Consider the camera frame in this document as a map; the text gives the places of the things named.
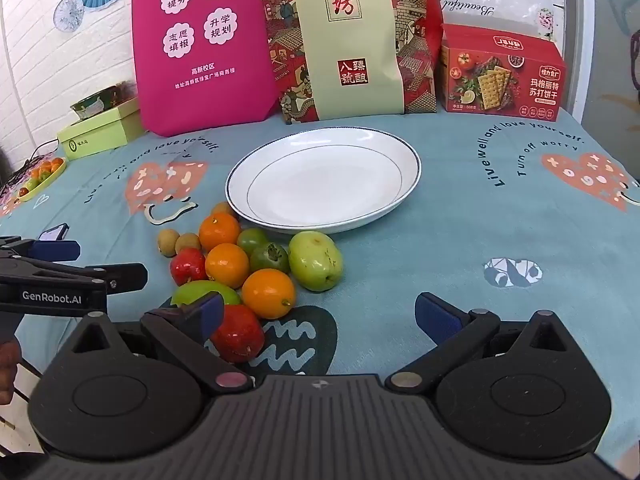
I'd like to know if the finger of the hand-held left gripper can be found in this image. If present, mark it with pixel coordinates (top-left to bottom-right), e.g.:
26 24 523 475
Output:
0 258 149 293
0 235 81 263

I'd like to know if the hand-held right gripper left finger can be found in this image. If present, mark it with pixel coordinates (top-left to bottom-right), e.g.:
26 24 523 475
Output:
47 291 254 397

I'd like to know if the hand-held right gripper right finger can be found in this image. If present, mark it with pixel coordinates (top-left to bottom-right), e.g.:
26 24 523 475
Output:
385 291 596 394

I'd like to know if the green mango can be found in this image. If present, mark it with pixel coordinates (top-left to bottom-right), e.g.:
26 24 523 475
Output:
171 280 242 309

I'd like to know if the small red apple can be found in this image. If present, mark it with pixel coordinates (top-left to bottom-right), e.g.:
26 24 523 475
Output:
210 304 266 364
170 248 208 287

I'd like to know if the small green tomato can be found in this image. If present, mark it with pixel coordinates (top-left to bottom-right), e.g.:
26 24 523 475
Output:
236 228 271 256
249 243 291 275

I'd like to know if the large green jujube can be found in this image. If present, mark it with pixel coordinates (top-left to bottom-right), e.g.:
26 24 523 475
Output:
288 231 344 292

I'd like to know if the white plate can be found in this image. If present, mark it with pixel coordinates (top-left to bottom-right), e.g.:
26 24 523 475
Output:
225 127 422 235

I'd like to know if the person's left hand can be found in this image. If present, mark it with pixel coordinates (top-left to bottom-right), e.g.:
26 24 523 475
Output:
0 341 21 406

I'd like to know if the pink floral cloth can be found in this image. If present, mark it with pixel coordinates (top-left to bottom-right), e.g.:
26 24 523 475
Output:
0 185 24 217

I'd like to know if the yellow-green tray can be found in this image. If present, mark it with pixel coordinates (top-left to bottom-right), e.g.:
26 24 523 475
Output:
16 156 68 204

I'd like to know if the teal printed tablecloth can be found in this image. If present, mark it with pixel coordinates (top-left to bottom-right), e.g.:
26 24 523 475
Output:
0 107 640 476

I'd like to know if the pile of small toy produce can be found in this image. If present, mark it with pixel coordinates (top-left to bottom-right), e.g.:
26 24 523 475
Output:
19 158 65 197

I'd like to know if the light green box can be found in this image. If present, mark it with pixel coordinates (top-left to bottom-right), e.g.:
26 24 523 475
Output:
57 105 146 161

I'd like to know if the green paper bowl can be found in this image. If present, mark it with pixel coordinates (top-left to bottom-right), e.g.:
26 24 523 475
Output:
70 85 139 120

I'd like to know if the pink tote bag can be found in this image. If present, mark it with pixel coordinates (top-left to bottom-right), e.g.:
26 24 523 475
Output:
131 0 281 138

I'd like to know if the small blue paper fan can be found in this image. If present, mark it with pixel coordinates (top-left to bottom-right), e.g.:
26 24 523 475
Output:
52 0 84 29

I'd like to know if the red cracker box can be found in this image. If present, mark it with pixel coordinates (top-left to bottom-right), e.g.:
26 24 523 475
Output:
440 23 567 122

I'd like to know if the red and beige gift bag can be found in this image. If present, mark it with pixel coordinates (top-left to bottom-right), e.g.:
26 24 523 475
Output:
255 0 443 125

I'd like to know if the black cable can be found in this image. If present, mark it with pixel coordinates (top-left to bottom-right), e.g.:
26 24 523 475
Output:
0 139 62 188

